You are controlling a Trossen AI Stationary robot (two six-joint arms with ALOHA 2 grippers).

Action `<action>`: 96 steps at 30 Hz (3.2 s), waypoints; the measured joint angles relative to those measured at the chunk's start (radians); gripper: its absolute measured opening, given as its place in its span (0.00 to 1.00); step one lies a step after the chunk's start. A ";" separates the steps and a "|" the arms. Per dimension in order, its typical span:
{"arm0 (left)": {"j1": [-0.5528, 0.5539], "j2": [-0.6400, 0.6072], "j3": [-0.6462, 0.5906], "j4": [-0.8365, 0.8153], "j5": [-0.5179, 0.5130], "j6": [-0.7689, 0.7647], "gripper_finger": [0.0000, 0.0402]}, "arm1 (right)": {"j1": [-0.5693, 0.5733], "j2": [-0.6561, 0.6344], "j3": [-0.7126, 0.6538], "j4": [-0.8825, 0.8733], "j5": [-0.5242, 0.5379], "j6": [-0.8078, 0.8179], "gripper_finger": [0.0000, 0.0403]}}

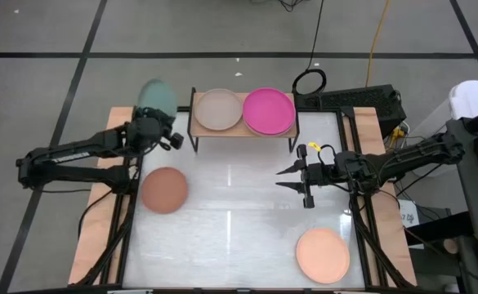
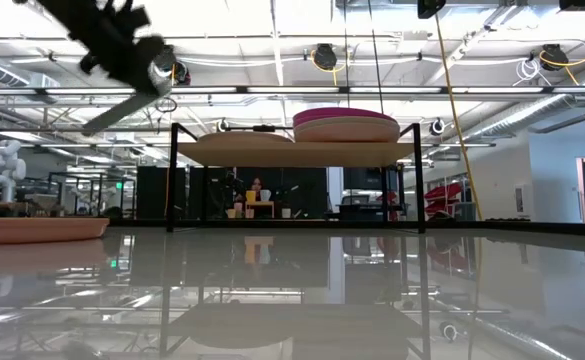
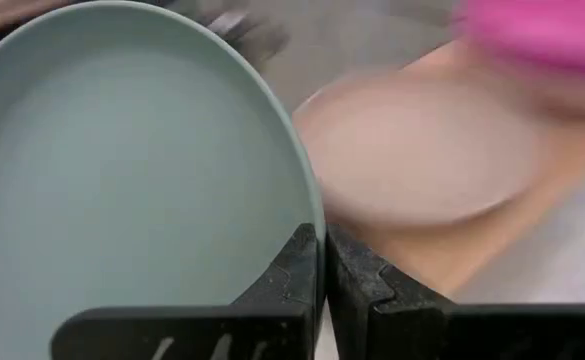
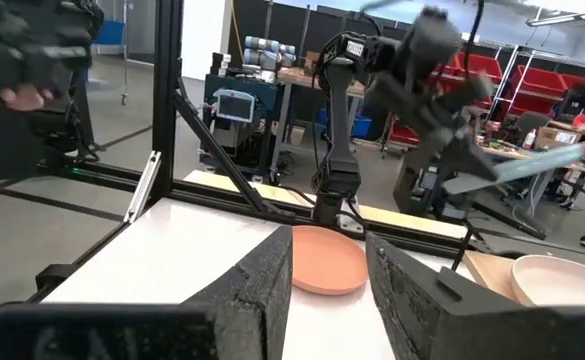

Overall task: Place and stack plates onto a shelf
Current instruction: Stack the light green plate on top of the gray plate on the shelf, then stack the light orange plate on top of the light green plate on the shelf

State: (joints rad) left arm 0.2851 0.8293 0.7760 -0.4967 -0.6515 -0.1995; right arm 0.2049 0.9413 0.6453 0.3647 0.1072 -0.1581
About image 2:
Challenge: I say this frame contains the yellow hanging cable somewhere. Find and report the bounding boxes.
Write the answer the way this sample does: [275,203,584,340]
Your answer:
[433,13,485,222]

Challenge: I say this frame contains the small wooden side table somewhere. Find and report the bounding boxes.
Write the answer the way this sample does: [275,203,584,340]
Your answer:
[243,200,276,219]

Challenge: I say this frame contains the black hanging cable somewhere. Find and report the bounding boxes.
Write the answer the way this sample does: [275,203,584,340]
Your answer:
[367,0,387,116]

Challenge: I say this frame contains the peach plate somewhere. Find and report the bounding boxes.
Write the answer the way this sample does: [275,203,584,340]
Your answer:
[293,116,402,145]
[197,130,295,146]
[0,215,111,247]

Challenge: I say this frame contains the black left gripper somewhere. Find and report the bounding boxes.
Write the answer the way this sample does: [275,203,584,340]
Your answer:
[66,0,174,137]

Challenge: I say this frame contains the black frame wooden shelf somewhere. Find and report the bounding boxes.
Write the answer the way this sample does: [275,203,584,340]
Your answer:
[165,121,427,235]

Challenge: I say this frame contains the pink plate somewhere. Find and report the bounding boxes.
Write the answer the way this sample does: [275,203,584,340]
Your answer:
[292,106,399,128]

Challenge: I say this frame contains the red storage bins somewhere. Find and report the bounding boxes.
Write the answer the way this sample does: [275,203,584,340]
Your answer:
[423,181,464,217]

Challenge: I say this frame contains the person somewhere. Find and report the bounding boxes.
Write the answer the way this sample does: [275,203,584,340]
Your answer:
[248,176,269,204]

